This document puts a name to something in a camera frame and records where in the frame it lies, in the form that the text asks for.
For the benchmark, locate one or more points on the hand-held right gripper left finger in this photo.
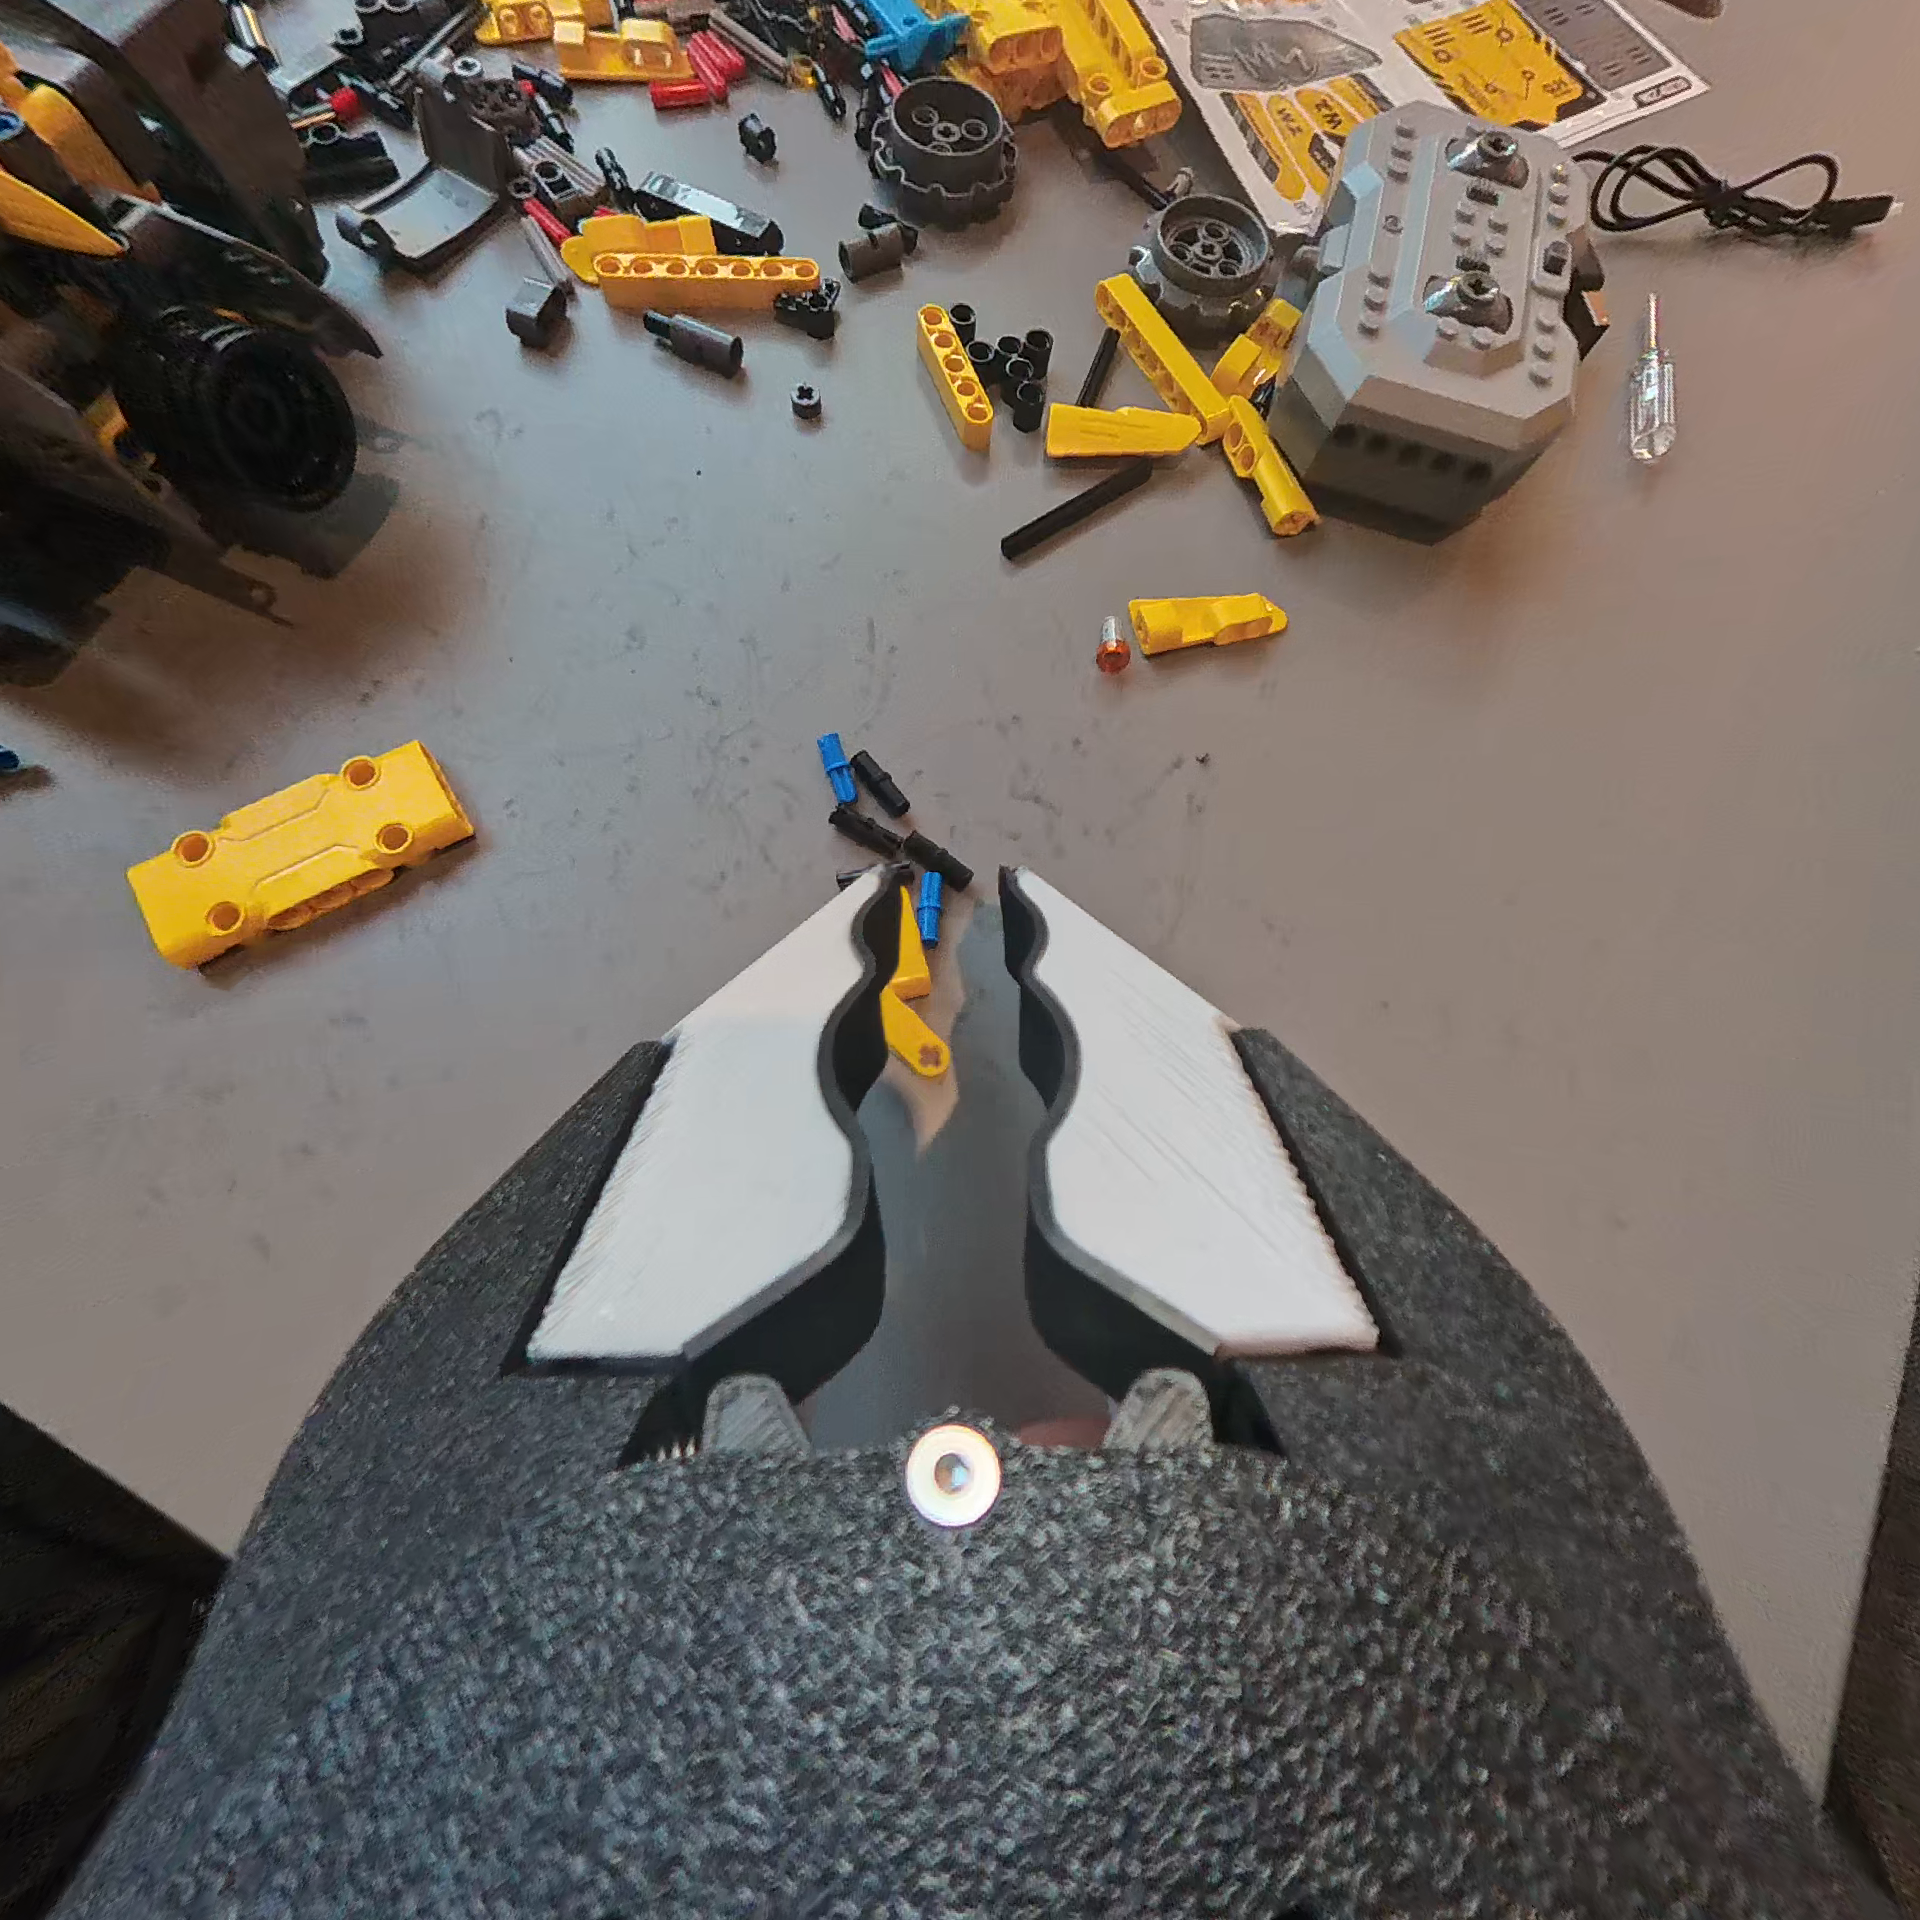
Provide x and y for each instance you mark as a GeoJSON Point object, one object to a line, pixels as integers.
{"type": "Point", "coordinates": [720, 1185]}

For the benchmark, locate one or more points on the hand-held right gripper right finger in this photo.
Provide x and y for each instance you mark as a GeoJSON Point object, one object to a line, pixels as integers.
{"type": "Point", "coordinates": [1185, 1185]}

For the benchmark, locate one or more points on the short yellow brick beam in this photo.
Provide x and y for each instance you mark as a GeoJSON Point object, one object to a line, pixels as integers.
{"type": "Point", "coordinates": [910, 991]}

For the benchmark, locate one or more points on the grey desk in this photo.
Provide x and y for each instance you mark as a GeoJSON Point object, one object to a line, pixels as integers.
{"type": "Point", "coordinates": [1350, 902]}

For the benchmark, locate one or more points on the yellow rectangular brick panel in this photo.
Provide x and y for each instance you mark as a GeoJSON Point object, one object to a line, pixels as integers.
{"type": "Point", "coordinates": [300, 869]}

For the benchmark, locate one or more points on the small orange round stud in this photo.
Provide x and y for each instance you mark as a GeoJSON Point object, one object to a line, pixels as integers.
{"type": "Point", "coordinates": [1111, 647]}

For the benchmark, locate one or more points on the black brick axle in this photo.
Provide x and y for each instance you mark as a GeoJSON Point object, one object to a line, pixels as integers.
{"type": "Point", "coordinates": [1080, 511]}

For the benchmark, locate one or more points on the stubby yellow brick beam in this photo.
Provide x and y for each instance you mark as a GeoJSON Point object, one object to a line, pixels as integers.
{"type": "Point", "coordinates": [1268, 473]}

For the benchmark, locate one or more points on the yellow flat wedge panel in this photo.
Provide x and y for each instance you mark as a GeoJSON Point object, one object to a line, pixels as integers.
{"type": "Point", "coordinates": [1118, 430]}

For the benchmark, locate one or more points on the yellow thick brick beam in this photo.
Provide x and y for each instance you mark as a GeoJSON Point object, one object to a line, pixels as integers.
{"type": "Point", "coordinates": [1161, 352]}

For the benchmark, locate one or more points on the yellow five-hole beam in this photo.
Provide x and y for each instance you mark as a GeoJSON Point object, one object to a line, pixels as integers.
{"type": "Point", "coordinates": [956, 375]}

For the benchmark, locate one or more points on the black perforated connector block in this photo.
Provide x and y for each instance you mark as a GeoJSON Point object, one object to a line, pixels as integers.
{"type": "Point", "coordinates": [1014, 360]}

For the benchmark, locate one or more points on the dark grey axle connector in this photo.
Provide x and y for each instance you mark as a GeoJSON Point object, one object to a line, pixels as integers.
{"type": "Point", "coordinates": [694, 340]}

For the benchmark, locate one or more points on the dark grey small block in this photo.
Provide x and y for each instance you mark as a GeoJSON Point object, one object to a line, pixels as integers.
{"type": "Point", "coordinates": [535, 311]}

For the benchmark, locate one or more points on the long yellow brick beam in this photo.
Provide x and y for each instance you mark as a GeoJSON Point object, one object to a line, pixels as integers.
{"type": "Point", "coordinates": [705, 283]}

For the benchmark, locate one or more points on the grey brick battery hub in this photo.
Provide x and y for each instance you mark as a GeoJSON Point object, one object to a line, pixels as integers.
{"type": "Point", "coordinates": [1441, 316]}

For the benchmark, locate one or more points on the small clear screwdriver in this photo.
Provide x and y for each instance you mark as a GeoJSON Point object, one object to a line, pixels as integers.
{"type": "Point", "coordinates": [1652, 406]}

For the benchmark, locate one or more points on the grey brick sprocket wheel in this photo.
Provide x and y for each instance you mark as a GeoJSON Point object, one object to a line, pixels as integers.
{"type": "Point", "coordinates": [938, 143]}
{"type": "Point", "coordinates": [1207, 264]}

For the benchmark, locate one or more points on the yellow grey brick vehicle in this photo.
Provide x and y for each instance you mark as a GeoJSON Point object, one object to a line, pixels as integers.
{"type": "Point", "coordinates": [224, 406]}

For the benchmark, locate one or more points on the dark grey tube connector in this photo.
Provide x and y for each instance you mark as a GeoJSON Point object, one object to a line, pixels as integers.
{"type": "Point", "coordinates": [878, 247]}

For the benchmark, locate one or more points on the dark grey curved fender piece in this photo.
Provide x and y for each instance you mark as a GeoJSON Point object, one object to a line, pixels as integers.
{"type": "Point", "coordinates": [436, 195]}

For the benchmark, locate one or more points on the yellow black sticker sheet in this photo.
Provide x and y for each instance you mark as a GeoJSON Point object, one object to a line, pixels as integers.
{"type": "Point", "coordinates": [1350, 76]}

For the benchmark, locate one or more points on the pile of small brick parts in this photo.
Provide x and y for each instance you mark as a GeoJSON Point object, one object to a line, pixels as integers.
{"type": "Point", "coordinates": [630, 53]}

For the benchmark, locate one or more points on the blue brick separator tool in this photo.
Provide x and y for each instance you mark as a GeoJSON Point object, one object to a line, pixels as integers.
{"type": "Point", "coordinates": [908, 23]}

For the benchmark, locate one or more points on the large yellow brick frame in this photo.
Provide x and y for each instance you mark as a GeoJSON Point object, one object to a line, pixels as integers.
{"type": "Point", "coordinates": [1080, 61]}

